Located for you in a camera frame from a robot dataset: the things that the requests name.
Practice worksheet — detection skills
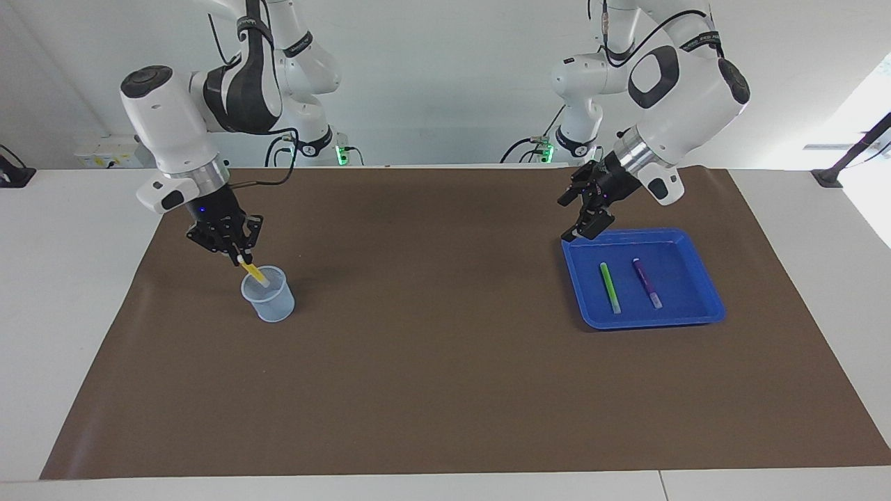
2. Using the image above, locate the black table clamp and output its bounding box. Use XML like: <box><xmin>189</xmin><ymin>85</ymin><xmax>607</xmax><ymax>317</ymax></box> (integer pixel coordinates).
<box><xmin>0</xmin><ymin>145</ymin><xmax>37</xmax><ymax>189</ymax></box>

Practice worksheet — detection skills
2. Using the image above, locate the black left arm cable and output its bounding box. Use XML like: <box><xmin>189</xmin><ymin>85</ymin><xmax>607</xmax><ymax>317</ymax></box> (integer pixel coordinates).
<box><xmin>599</xmin><ymin>0</ymin><xmax>725</xmax><ymax>70</ymax></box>

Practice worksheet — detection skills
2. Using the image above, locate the black stand with pole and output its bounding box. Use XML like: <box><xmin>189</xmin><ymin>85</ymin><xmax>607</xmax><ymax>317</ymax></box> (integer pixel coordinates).
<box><xmin>811</xmin><ymin>111</ymin><xmax>891</xmax><ymax>189</ymax></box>

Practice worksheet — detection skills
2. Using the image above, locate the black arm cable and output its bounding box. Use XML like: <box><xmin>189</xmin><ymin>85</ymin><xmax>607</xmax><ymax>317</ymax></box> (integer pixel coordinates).
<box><xmin>599</xmin><ymin>0</ymin><xmax>725</xmax><ymax>70</ymax></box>
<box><xmin>207</xmin><ymin>0</ymin><xmax>300</xmax><ymax>189</ymax></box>

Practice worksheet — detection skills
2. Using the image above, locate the purple pen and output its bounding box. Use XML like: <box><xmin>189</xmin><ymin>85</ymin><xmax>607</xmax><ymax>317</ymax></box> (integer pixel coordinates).
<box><xmin>632</xmin><ymin>257</ymin><xmax>663</xmax><ymax>310</ymax></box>

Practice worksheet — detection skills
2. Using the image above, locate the brown table mat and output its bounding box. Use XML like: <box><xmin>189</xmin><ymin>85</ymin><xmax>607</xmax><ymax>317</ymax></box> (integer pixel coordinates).
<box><xmin>40</xmin><ymin>167</ymin><xmax>891</xmax><ymax>481</ymax></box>

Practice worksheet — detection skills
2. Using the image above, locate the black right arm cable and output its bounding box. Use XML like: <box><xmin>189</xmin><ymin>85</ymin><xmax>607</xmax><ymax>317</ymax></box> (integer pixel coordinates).
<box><xmin>207</xmin><ymin>0</ymin><xmax>300</xmax><ymax>189</ymax></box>

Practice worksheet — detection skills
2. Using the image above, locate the blue plastic tray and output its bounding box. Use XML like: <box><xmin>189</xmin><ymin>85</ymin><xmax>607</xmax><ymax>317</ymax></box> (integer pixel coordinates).
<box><xmin>561</xmin><ymin>228</ymin><xmax>727</xmax><ymax>331</ymax></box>

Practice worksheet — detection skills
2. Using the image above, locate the green pen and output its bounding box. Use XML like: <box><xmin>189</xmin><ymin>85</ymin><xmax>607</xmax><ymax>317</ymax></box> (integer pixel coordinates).
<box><xmin>599</xmin><ymin>262</ymin><xmax>622</xmax><ymax>315</ymax></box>

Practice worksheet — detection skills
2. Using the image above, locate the yellow pen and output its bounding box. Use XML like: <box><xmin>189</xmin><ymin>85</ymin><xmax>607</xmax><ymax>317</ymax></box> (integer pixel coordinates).
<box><xmin>239</xmin><ymin>256</ymin><xmax>271</xmax><ymax>287</ymax></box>

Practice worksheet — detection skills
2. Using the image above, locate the clear plastic cup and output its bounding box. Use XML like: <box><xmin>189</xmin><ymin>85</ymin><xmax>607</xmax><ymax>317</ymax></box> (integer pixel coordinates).
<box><xmin>241</xmin><ymin>265</ymin><xmax>296</xmax><ymax>323</ymax></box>

